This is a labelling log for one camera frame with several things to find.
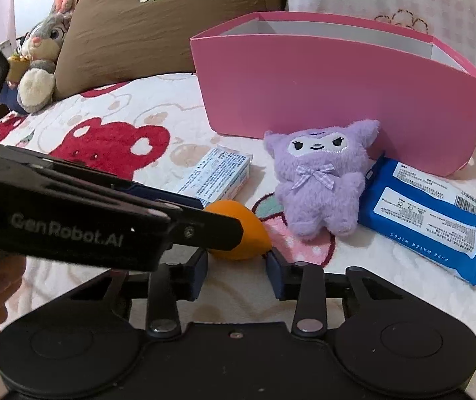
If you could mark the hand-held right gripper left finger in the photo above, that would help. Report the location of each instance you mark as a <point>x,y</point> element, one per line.
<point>198,275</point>

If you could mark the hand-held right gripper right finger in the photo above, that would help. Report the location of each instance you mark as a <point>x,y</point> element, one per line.
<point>273,275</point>

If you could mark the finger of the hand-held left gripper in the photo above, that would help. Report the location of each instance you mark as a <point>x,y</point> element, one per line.
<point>213,227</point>
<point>158,195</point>

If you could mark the orange egg-shaped sponge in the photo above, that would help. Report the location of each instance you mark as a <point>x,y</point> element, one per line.
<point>256,239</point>

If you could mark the small white carton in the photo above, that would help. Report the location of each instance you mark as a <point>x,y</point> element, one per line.
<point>217,175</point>

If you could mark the purple plush toy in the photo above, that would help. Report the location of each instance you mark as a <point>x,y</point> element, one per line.
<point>317,187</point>

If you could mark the blue wet wipes pack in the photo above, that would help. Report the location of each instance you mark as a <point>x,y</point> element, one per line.
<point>421,225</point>

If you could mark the pink cardboard box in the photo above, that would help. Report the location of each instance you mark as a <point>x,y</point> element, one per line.
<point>325,91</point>

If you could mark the brown pillow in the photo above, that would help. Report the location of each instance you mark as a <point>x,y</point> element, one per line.
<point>158,41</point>

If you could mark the grey bunny plush toy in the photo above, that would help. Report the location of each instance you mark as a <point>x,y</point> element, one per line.
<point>48,29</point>

